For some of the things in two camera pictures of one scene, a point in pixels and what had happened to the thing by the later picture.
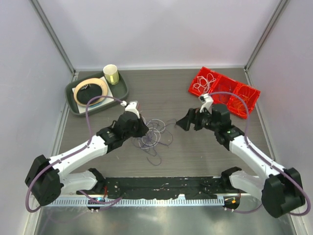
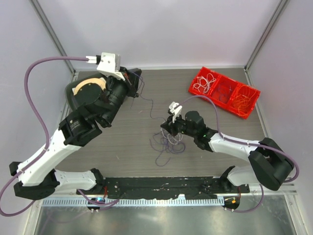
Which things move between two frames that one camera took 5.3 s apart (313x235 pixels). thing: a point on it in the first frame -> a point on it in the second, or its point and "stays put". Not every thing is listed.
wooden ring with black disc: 88,89 stays put
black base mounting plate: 193,187 stays put
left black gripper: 143,129 -> 131,82
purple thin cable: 159,133 -> 166,141
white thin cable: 203,83 stays put
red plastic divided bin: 239,98 stays put
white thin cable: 149,144 -> 168,139
